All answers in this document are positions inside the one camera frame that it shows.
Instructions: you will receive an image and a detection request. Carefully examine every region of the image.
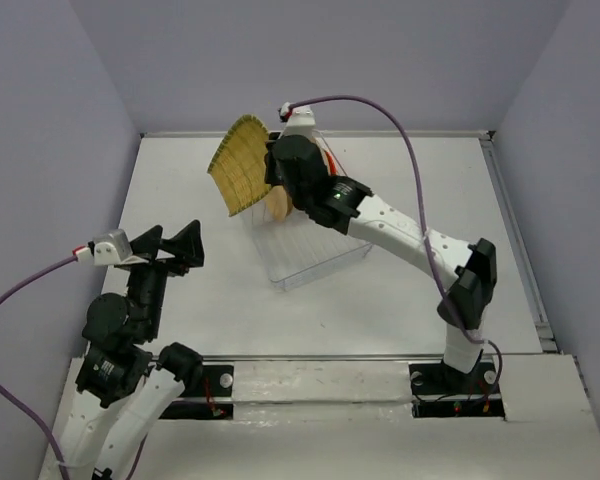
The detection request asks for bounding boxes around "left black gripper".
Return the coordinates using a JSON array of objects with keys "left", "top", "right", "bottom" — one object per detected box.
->
[{"left": 126, "top": 217, "right": 207, "bottom": 337}]

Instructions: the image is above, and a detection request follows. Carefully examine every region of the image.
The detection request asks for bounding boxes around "cream plate with leaf pattern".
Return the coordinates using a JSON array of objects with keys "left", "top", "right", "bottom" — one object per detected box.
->
[{"left": 310, "top": 132, "right": 330, "bottom": 172}]

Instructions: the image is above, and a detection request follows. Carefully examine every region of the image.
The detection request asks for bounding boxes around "orange round plate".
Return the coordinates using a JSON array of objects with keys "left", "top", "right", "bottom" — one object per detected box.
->
[{"left": 325, "top": 151, "right": 338, "bottom": 175}]

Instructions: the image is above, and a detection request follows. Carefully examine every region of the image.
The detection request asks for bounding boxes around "plain yellow round plate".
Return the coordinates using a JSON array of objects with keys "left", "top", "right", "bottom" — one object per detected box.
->
[{"left": 264, "top": 185, "right": 293, "bottom": 222}]

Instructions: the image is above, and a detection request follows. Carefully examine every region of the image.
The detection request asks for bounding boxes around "yellow green bamboo-pattern plate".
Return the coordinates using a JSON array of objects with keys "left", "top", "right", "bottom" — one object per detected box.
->
[{"left": 207, "top": 114, "right": 271, "bottom": 217}]

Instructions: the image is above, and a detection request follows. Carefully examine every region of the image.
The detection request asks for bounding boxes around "white wire dish rack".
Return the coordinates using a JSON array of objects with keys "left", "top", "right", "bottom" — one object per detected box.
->
[{"left": 240, "top": 197, "right": 372, "bottom": 291}]

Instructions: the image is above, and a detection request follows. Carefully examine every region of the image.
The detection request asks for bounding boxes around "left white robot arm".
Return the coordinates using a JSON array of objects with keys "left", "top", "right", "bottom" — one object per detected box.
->
[{"left": 40, "top": 220, "right": 204, "bottom": 479}]

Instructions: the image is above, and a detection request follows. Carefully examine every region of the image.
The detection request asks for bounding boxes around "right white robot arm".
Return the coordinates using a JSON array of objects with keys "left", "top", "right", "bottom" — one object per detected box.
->
[{"left": 264, "top": 135, "right": 497, "bottom": 392}]

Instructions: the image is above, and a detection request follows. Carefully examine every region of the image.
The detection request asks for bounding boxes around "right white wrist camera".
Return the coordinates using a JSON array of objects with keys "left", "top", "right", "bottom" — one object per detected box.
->
[{"left": 279, "top": 102, "right": 316, "bottom": 140}]

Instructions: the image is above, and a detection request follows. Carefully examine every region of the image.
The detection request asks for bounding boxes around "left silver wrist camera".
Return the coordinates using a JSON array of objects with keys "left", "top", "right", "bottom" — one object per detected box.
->
[{"left": 89, "top": 229, "right": 133, "bottom": 266}]

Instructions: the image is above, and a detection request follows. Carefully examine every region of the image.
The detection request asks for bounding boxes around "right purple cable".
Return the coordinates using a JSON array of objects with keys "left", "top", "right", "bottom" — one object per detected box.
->
[{"left": 287, "top": 95, "right": 504, "bottom": 416}]

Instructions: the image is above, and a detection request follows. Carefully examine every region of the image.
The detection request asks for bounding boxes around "purple cable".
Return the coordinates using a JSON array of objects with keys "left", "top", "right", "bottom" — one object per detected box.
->
[
  {"left": 287, "top": 95, "right": 504, "bottom": 416},
  {"left": 0, "top": 244, "right": 146, "bottom": 480}
]

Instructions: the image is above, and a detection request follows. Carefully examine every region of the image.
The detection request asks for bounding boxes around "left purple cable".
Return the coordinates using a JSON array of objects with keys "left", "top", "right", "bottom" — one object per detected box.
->
[{"left": 0, "top": 244, "right": 146, "bottom": 480}]

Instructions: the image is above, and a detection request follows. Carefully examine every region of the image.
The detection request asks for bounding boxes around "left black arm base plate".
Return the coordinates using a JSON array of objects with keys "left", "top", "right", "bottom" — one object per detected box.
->
[{"left": 159, "top": 363, "right": 234, "bottom": 421}]

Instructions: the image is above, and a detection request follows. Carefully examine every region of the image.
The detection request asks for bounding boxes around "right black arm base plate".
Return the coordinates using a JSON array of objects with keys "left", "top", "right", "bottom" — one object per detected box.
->
[{"left": 409, "top": 361, "right": 506, "bottom": 419}]

